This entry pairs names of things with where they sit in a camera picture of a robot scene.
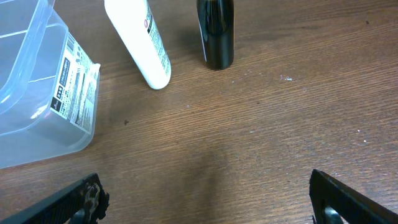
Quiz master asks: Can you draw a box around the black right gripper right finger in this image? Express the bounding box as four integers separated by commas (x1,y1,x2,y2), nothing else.
309,169,397,224

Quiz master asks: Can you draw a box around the white spray bottle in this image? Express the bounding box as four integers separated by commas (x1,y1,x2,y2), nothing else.
104,0,172,90

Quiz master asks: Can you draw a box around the clear plastic container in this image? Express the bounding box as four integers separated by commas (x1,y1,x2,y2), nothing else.
1,0,100,168

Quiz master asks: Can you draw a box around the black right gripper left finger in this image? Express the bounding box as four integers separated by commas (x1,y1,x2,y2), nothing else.
1,173,109,224

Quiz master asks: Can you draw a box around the dark glass bottle white cap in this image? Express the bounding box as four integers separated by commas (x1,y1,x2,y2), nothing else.
197,0,234,70

